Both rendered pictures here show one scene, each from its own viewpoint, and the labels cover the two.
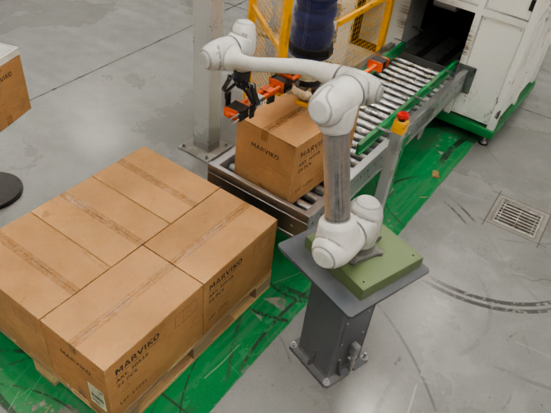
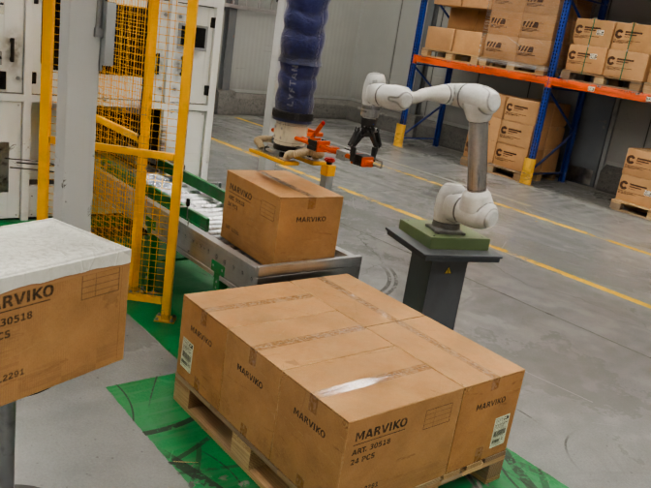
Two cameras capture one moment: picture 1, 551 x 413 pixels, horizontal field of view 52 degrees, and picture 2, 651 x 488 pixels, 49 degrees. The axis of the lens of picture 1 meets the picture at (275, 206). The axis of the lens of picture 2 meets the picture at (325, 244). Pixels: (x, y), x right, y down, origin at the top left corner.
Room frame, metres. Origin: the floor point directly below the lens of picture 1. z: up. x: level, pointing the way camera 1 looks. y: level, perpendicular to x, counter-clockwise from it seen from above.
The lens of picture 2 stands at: (1.24, 3.54, 1.79)
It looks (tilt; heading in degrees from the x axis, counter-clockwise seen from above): 17 degrees down; 288
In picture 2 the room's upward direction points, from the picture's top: 9 degrees clockwise
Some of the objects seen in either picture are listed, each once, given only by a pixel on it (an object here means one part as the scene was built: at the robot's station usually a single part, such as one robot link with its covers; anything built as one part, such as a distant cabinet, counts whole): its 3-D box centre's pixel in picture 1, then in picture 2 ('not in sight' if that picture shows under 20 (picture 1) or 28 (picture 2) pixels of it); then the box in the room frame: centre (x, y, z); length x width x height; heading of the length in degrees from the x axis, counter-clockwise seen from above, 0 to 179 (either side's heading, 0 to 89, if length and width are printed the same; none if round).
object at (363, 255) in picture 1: (360, 241); (444, 225); (1.84, -0.40, 0.84); 0.22 x 0.18 x 0.06; 124
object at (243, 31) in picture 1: (241, 39); (375, 89); (2.19, 0.22, 1.56); 0.13 x 0.11 x 0.16; 146
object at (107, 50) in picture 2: not in sight; (103, 32); (3.53, 0.51, 1.62); 0.20 x 0.05 x 0.30; 149
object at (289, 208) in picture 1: (257, 191); (311, 265); (2.42, 0.11, 0.58); 0.70 x 0.03 x 0.06; 59
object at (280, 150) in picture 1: (296, 140); (279, 217); (2.72, -0.07, 0.75); 0.60 x 0.40 x 0.40; 145
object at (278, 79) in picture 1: (280, 83); (318, 144); (2.50, 0.05, 1.22); 0.10 x 0.08 x 0.06; 60
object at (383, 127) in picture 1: (417, 103); (213, 188); (3.59, -0.91, 0.60); 1.60 x 0.10 x 0.09; 149
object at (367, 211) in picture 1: (362, 220); (451, 202); (1.83, -0.38, 0.98); 0.18 x 0.16 x 0.22; 146
